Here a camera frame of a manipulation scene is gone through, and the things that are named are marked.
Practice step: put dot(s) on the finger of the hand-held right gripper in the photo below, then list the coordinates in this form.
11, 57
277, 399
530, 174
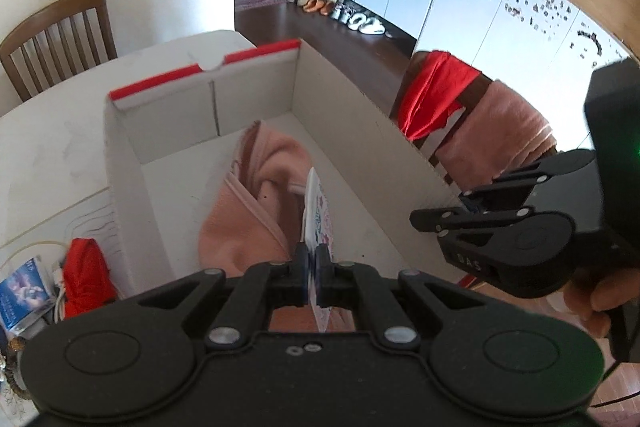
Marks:
550, 169
430, 219

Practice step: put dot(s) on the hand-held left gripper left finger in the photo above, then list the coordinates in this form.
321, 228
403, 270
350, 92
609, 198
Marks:
301, 268

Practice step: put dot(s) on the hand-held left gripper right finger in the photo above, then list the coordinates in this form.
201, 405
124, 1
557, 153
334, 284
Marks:
322, 268

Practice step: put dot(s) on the white floral printed packet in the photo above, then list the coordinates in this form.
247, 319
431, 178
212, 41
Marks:
317, 212

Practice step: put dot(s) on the white cardboard box red rim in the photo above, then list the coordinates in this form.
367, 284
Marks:
165, 127

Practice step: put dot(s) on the red cloth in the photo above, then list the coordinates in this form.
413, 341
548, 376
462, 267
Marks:
85, 272

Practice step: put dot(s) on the person's right hand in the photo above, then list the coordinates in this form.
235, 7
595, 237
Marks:
597, 297

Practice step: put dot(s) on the large pink towel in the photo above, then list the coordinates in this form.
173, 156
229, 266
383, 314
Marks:
500, 132

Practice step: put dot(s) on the dark wooden chair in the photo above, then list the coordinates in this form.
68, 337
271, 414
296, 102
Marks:
481, 87

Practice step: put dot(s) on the red garment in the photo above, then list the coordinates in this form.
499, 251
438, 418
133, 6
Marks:
430, 92

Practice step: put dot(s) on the white cabinet with stickers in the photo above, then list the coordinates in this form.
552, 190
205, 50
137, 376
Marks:
465, 22

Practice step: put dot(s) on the row of shoes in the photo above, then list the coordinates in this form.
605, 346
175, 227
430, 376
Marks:
365, 24

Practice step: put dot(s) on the blue packet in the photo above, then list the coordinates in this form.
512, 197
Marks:
22, 292

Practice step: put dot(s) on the wooden slatted chair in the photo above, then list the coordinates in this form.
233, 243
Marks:
95, 7

